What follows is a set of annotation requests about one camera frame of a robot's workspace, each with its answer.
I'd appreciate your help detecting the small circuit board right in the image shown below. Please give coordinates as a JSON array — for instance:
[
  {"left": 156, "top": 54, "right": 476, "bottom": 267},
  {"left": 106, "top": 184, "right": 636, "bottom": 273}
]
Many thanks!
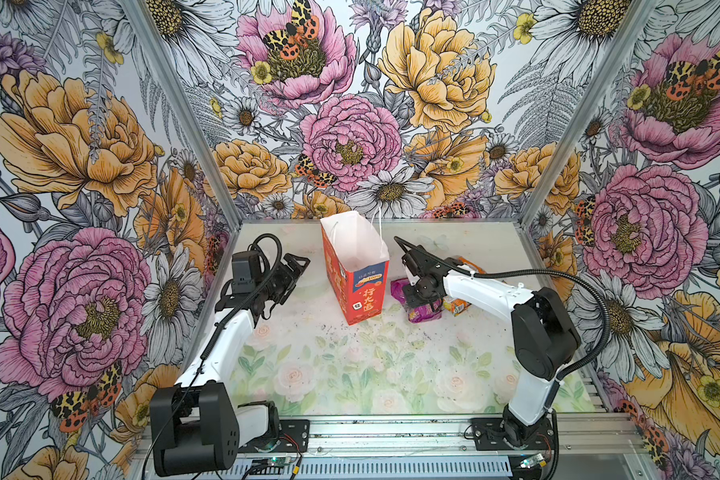
[{"left": 518, "top": 453, "right": 547, "bottom": 469}]

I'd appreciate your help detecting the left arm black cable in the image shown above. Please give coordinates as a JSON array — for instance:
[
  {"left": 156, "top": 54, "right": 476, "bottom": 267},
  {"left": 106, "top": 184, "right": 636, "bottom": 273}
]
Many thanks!
[{"left": 140, "top": 232, "right": 284, "bottom": 480}]

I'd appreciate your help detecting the purple snack packet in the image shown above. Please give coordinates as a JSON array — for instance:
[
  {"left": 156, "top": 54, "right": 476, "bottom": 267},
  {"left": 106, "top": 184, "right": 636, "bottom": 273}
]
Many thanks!
[{"left": 390, "top": 278, "right": 443, "bottom": 324}]

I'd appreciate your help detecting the red paper gift bag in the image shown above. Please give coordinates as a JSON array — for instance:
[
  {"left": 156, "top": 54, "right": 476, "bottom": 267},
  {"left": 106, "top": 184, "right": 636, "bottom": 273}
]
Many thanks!
[{"left": 320, "top": 210, "right": 390, "bottom": 325}]

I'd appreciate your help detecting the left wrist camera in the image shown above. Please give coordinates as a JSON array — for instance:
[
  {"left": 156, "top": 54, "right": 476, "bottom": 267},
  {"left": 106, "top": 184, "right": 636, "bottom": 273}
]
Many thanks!
[{"left": 229, "top": 250, "right": 264, "bottom": 296}]

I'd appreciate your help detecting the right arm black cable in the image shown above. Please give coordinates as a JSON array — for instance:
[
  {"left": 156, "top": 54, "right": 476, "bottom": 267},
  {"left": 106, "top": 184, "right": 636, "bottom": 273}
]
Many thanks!
[{"left": 395, "top": 236, "right": 612, "bottom": 382}]

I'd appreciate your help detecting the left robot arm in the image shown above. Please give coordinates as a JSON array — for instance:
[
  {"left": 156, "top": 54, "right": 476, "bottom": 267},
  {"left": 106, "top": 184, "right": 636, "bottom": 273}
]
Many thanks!
[{"left": 149, "top": 251, "right": 310, "bottom": 477}]

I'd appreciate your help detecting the aluminium front rail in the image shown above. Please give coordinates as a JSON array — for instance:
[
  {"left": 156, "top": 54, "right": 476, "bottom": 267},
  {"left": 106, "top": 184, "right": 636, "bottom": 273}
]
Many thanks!
[{"left": 131, "top": 413, "right": 643, "bottom": 460}]

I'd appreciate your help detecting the orange snack packet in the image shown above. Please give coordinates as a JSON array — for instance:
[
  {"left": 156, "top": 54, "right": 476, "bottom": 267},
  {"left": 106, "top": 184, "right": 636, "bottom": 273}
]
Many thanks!
[{"left": 443, "top": 256, "right": 486, "bottom": 316}]

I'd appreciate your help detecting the green circuit board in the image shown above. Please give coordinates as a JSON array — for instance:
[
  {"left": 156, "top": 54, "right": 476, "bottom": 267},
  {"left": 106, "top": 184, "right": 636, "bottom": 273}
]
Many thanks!
[{"left": 251, "top": 457, "right": 299, "bottom": 470}]

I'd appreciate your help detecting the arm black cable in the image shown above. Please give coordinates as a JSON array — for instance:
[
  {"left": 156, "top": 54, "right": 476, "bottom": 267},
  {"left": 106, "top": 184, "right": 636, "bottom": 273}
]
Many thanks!
[
  {"left": 395, "top": 236, "right": 612, "bottom": 382},
  {"left": 140, "top": 232, "right": 284, "bottom": 480}
]

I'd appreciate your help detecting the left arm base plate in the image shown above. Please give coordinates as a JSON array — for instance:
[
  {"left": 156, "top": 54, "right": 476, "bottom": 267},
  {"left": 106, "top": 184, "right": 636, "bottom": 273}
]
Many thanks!
[{"left": 238, "top": 418, "right": 311, "bottom": 454}]

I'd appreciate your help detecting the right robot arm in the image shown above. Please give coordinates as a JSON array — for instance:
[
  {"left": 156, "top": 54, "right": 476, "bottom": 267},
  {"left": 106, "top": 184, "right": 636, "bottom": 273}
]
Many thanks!
[{"left": 394, "top": 237, "right": 581, "bottom": 449}]

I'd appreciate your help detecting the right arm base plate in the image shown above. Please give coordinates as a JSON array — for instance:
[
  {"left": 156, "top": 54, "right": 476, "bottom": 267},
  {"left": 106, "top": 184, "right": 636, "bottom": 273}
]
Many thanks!
[{"left": 467, "top": 417, "right": 557, "bottom": 451}]

